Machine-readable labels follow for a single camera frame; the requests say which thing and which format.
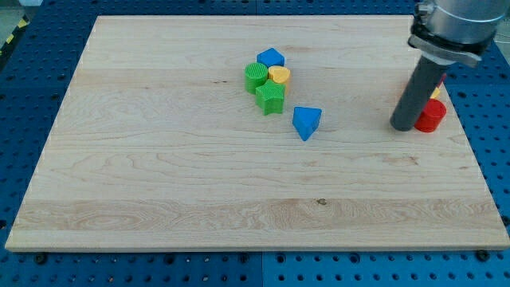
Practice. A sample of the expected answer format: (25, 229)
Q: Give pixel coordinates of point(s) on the green circle block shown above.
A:
(256, 74)

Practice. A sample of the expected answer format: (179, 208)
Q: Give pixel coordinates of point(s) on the green star block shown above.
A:
(270, 97)

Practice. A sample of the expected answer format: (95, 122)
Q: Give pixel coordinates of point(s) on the red circle block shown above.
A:
(431, 116)

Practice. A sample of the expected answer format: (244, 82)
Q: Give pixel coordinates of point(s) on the blue pentagon block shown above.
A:
(271, 57)

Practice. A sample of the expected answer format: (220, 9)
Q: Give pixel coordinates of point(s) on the yellow block behind rod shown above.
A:
(435, 94)

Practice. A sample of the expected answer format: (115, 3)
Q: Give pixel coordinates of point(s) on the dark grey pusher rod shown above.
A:
(422, 83)

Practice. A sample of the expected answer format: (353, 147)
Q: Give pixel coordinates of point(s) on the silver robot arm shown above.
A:
(448, 31)

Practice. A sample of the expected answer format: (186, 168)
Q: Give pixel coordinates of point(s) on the red block behind rod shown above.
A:
(442, 79)

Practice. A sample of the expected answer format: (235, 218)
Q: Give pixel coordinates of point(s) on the wooden board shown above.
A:
(158, 147)

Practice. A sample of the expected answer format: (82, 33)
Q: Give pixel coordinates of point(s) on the yellow heart block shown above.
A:
(280, 75)

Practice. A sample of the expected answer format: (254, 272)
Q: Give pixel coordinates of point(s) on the blue triangle block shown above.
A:
(306, 120)

